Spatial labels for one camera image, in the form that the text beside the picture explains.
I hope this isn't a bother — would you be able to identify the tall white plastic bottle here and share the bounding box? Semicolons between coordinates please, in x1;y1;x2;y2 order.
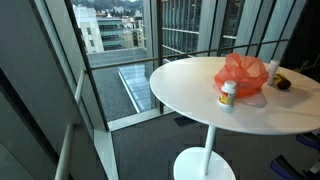
267;59;280;85

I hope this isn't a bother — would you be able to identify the white-capped pill bottle yellow label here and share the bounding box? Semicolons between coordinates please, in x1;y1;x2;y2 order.
218;80;238;108

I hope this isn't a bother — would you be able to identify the orange plastic bag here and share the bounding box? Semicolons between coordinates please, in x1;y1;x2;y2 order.
214;53;270;99

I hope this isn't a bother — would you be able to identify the amber bottle with yellow cap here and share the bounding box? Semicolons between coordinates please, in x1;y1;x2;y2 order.
273;73;292;91

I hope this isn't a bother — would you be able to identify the metal window handrail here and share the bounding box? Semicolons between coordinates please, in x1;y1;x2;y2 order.
54;69;86;180
89;38;290;71

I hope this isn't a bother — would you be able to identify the dark window mullion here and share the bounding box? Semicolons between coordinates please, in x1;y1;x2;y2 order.
155;0;166;115

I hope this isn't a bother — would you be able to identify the blue black cart foot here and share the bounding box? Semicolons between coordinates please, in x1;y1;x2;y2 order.
269;154;320;180
295;132;320;152

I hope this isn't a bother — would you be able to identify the white round pedestal table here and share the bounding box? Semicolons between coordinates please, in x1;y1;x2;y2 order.
149;56;320;180

